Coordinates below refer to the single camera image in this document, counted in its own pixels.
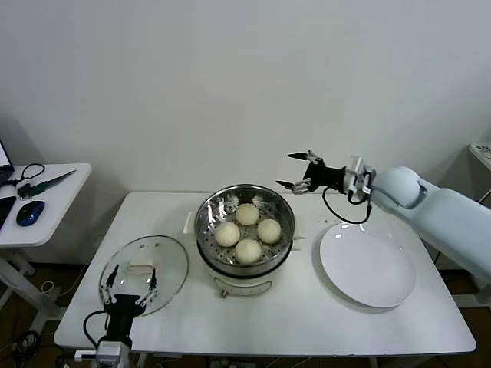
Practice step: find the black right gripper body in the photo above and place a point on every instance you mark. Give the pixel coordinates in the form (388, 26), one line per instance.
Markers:
(330, 177)

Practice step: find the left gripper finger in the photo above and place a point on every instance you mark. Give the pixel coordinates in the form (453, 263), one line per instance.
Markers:
(113, 276)
(153, 281)

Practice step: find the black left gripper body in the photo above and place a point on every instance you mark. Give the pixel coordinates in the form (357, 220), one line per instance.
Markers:
(120, 308)

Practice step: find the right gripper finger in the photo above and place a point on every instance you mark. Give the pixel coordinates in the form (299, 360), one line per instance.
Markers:
(293, 187)
(303, 156)

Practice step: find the round glass pot lid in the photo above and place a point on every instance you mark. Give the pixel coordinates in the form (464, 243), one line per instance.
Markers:
(172, 264)

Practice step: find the white steamed baozi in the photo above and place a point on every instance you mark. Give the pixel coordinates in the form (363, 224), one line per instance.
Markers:
(269, 230)
(246, 214)
(248, 251)
(227, 234)

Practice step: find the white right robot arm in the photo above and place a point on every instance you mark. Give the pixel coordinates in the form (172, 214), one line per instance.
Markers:
(441, 218)

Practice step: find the perforated steel steamer basket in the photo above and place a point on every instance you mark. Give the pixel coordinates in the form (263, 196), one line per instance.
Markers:
(207, 218)

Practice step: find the white side table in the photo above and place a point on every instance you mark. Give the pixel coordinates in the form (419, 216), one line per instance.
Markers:
(57, 207)

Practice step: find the cream electric cooking pot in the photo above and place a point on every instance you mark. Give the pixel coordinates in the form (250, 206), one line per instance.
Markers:
(245, 284)

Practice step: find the round white plate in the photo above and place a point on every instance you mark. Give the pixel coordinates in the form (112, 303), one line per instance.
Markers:
(364, 264)

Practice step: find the blue computer mouse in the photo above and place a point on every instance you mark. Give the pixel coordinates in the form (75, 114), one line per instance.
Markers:
(30, 212)

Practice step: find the black smartphone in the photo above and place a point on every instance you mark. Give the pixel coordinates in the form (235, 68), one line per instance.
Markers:
(5, 209)

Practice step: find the white power strip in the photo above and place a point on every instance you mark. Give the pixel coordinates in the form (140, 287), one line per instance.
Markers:
(484, 149)

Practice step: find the white side shelf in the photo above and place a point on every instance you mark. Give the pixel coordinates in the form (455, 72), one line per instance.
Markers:
(486, 160)

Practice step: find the black laptop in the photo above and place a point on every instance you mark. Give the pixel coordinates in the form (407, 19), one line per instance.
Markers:
(3, 157)

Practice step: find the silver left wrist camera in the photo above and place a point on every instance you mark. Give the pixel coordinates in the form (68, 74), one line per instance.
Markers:
(107, 350)

